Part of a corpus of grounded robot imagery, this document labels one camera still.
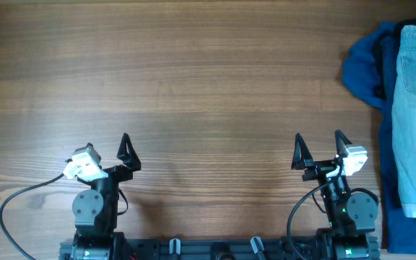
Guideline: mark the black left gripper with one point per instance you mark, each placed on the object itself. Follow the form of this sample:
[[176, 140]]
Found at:
[[128, 158]]

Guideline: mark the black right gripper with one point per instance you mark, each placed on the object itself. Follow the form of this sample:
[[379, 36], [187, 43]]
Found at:
[[301, 162]]

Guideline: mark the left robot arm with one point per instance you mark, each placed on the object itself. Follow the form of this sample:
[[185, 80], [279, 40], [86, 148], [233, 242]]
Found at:
[[96, 209]]

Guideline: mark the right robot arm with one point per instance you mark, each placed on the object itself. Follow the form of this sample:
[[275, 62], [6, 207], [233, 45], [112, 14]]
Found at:
[[351, 212]]

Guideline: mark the blue cloth garment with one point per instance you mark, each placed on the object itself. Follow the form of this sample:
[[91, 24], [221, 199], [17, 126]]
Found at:
[[360, 77]]

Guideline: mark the dark navy garment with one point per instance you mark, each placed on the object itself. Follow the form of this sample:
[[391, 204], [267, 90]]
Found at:
[[385, 50]]

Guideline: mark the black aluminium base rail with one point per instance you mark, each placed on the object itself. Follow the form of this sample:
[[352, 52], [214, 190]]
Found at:
[[215, 249]]

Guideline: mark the left white rail clip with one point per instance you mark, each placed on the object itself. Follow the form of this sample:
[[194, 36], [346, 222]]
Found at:
[[175, 246]]

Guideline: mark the white rail clip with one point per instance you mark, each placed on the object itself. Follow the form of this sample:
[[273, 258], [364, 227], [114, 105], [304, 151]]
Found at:
[[258, 247], [175, 246]]

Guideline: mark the right white rail clip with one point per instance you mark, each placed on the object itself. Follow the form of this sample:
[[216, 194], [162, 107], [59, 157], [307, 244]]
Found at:
[[258, 247]]

